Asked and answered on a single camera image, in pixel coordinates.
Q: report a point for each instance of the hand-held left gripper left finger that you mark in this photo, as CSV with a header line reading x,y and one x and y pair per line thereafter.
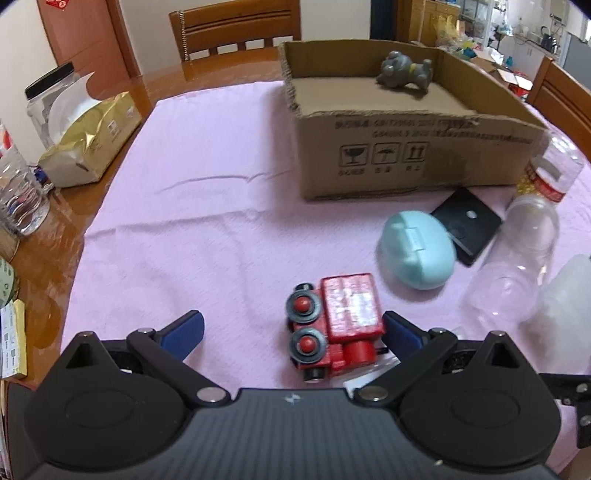
x,y
184,334

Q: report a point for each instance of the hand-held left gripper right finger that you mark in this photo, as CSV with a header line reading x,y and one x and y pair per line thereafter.
x,y
400,336

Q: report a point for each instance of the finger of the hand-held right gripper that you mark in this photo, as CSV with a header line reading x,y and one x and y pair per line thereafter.
x,y
570,406

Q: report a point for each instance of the red toy train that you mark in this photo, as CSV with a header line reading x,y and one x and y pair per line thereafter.
x,y
351,304

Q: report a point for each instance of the teal oval case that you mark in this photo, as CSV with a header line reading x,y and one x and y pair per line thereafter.
x,y
418,251

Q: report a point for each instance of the white plastic bottle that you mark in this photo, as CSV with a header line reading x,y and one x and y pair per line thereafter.
x,y
568,300

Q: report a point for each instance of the clear plastic jar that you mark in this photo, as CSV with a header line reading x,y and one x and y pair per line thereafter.
x,y
521,240

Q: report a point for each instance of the brown cardboard box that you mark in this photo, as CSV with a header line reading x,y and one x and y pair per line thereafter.
x,y
369,134

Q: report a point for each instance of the yellow capsule bottle red label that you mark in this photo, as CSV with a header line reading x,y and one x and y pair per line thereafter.
x,y
549,180

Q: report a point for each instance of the pink table cloth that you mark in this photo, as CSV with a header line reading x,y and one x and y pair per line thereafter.
x,y
207,207

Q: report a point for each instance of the yellow paper box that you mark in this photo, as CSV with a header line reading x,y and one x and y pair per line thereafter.
x,y
13,337

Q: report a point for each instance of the round jar green label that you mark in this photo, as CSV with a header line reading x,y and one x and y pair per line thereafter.
x,y
8,284

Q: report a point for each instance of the gold tissue pack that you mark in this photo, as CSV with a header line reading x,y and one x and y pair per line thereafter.
x,y
92,143

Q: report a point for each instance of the clear water bottle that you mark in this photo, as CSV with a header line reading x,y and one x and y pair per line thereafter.
x,y
18,194

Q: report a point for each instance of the grey toy animal figure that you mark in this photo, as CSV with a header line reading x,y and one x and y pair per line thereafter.
x,y
401,69

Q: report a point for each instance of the clear jar black lid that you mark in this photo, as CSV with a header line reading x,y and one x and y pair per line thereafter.
x,y
41,106

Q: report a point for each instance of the open cardboard carton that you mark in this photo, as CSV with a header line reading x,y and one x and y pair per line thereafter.
x,y
508,74

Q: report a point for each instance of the wooden chair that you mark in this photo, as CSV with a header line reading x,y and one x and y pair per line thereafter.
x,y
563,101
231,23

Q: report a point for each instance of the yellow plastic bag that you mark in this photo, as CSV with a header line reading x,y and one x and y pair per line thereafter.
x,y
445,30

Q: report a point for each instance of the wooden door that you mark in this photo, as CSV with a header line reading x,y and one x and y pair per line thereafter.
x,y
87,32

